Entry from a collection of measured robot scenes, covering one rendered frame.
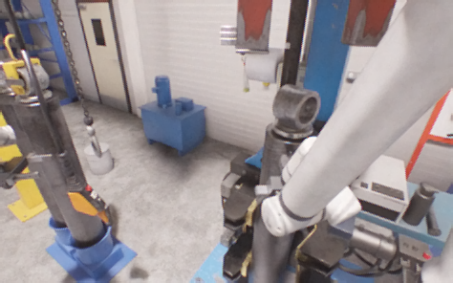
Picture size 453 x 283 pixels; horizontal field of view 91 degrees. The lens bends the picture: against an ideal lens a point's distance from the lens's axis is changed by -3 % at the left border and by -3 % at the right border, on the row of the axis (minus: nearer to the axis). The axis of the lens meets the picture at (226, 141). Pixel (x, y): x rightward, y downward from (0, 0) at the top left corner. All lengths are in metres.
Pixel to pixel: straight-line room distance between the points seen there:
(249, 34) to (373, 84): 0.56
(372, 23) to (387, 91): 0.64
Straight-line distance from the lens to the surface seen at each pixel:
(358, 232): 1.32
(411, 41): 0.29
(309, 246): 1.18
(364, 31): 0.92
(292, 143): 0.91
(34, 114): 1.58
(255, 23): 0.82
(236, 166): 1.44
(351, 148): 0.35
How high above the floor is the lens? 1.90
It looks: 29 degrees down
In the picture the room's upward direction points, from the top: 1 degrees clockwise
